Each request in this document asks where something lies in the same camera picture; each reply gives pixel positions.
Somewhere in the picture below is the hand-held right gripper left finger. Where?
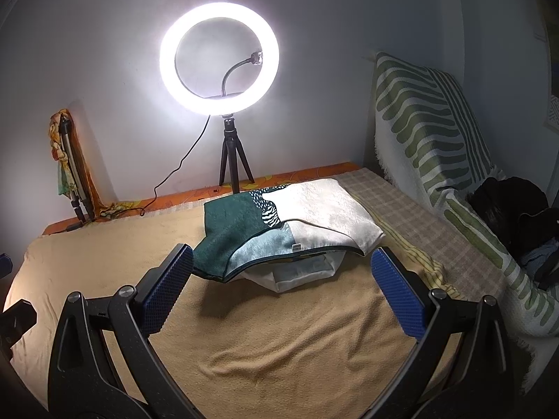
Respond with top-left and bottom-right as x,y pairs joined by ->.
47,243 -> 207,419

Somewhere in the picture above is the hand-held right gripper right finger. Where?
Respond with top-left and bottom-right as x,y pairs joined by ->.
360,247 -> 513,419

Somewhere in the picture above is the printed floral cushion cover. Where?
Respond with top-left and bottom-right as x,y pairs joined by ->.
192,178 -> 387,294

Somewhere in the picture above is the black clothes pile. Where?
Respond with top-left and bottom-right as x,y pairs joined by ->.
467,177 -> 559,263

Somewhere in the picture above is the yellow striped cloth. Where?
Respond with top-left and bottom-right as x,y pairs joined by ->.
393,231 -> 468,302

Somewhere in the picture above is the beige checked sheet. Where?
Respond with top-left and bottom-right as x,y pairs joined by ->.
144,170 -> 516,315

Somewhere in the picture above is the beige blanket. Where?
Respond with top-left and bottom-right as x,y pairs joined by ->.
0,207 -> 464,419

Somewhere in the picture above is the black folded stand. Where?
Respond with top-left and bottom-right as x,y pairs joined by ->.
58,120 -> 93,230

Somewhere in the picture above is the folded tripod with colourful cloth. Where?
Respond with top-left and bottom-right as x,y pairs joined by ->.
49,108 -> 128,220

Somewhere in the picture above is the blue grey garment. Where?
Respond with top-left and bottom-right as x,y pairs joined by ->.
517,238 -> 559,291

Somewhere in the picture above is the black mini tripod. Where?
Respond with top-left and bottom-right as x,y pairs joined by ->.
218,113 -> 256,195

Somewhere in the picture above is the green striped white throw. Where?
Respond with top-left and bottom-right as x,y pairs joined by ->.
373,51 -> 559,385

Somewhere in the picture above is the black gooseneck phone holder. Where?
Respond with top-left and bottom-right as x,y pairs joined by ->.
220,51 -> 265,97

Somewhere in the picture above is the black ring light cable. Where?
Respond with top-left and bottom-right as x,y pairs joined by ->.
140,116 -> 213,217

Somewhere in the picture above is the white ring light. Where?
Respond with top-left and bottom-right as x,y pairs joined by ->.
159,2 -> 280,118

